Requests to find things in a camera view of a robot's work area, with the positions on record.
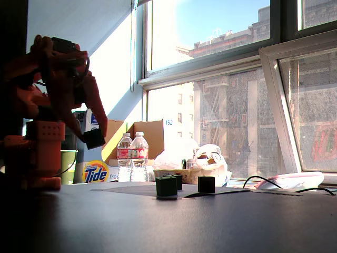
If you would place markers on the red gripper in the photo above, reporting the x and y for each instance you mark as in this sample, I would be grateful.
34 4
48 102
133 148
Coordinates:
92 93

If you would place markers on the green cube with O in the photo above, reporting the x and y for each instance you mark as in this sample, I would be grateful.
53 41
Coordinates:
94 139
166 187

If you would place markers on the red robot arm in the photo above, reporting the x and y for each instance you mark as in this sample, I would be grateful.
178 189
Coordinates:
44 158

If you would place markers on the black cube with X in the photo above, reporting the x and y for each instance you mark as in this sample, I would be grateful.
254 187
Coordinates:
179 182
206 184

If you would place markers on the green paper cup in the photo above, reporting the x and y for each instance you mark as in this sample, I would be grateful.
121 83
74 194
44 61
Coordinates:
68 163

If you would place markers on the clear plastic water bottle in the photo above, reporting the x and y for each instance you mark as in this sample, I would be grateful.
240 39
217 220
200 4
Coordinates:
123 158
139 158

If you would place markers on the Tide cardboard box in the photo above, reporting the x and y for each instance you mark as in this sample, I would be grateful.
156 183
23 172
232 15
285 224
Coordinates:
96 172

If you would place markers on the clear plastic bag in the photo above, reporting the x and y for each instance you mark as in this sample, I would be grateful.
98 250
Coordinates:
210 155

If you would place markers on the white tilted window sash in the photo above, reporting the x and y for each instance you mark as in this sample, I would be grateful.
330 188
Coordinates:
273 79

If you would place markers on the pink white pencil case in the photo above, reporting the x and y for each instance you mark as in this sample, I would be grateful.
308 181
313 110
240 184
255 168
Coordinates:
295 180

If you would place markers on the grey window frame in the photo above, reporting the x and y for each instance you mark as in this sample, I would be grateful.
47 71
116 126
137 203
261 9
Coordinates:
284 21

